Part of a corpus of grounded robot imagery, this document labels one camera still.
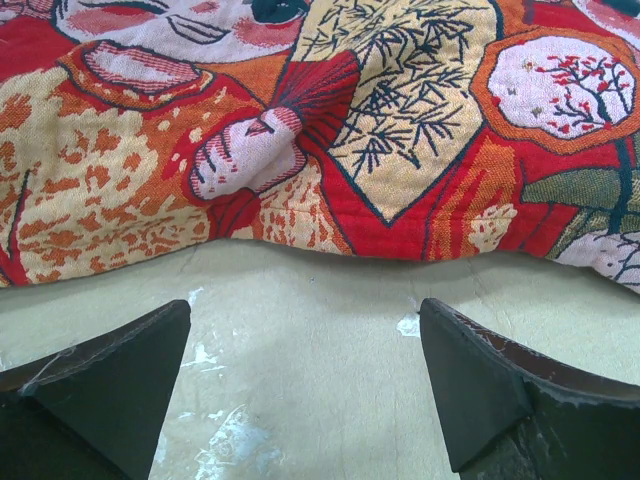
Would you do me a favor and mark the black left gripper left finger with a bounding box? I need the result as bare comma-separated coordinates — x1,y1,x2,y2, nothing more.
1,300,191,479

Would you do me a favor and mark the red patterned pillowcase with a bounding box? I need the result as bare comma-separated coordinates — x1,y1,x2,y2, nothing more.
1,0,639,290

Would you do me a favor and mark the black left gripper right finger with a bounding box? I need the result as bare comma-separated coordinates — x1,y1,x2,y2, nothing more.
419,298,639,480

